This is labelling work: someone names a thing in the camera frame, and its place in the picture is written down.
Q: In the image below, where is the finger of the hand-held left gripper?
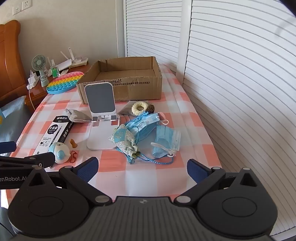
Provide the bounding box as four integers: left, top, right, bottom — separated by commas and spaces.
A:
0, 141, 17, 155
0, 152, 56, 169

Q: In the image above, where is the green white small box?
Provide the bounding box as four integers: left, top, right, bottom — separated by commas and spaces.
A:
50, 59, 58, 78

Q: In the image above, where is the blue penguin plush keychain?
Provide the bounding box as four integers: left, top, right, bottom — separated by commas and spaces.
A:
47, 138, 79, 165

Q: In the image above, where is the white louvered closet door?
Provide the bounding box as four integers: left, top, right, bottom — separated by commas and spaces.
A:
125, 0, 192, 59
178, 0, 296, 237

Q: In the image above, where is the wooden headboard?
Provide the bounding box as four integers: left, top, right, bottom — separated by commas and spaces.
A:
0, 20, 27, 100

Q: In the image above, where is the white plastic tray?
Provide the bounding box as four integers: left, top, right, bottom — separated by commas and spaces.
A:
72, 56, 89, 66

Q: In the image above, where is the wooden nightstand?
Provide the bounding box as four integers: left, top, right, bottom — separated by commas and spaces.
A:
23, 62, 93, 112

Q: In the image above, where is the small green desk fan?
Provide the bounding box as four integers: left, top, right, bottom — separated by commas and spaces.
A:
31, 55, 49, 87

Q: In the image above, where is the blue face mask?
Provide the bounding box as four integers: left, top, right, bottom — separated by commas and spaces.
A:
151, 125, 181, 159
125, 112, 169, 149

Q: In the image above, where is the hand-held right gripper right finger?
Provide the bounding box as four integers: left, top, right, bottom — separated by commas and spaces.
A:
173, 159, 265, 207

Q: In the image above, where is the cream scrunchie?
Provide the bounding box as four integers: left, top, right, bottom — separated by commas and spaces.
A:
131, 101, 148, 115

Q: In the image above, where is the white power adapter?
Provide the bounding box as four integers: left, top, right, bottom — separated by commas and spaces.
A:
27, 71, 42, 90

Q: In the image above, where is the rainbow pop bubble toy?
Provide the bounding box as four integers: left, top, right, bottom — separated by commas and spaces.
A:
46, 71, 85, 95

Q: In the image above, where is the grey white tablet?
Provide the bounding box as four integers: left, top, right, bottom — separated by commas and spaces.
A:
84, 82, 121, 151

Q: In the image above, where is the crumpled grey pouch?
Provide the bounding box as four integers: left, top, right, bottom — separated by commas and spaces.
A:
64, 108, 93, 122

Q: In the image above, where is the grey blue pillow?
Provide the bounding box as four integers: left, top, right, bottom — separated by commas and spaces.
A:
0, 95, 31, 144

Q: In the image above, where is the blue floral drawstring pouch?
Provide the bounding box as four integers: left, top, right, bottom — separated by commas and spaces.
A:
109, 125, 174, 166

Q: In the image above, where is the black pen box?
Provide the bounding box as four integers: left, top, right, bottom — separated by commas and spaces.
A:
32, 116, 75, 156

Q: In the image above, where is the grey cloth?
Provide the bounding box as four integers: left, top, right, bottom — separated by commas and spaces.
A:
118, 100, 151, 116

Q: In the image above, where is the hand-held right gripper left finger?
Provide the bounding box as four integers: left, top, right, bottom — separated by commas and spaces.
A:
22, 157, 114, 207

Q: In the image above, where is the cardboard box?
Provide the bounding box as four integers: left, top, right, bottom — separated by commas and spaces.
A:
76, 56, 163, 105

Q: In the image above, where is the pink checkered tablecloth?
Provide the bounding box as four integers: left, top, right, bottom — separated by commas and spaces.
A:
7, 62, 223, 200

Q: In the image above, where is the white cable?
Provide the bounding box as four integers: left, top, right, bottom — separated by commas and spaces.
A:
28, 88, 36, 110

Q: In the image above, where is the white wifi router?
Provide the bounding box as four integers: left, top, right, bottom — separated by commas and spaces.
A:
51, 47, 75, 71

